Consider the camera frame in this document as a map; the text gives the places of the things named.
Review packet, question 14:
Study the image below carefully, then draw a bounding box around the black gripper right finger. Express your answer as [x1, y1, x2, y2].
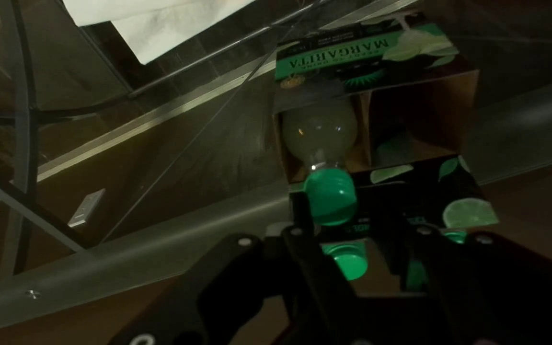
[287, 192, 552, 345]

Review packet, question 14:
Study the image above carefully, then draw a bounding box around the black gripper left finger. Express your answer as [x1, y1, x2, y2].
[109, 234, 293, 345]

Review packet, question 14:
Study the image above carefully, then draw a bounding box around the green margarita bottle carton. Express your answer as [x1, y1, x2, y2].
[272, 12, 502, 295]

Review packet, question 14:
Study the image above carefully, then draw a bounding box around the cloudy bottle green cap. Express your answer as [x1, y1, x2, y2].
[282, 106, 358, 226]

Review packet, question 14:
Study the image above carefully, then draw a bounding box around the white paper napkin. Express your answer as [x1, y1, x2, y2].
[61, 0, 253, 65]

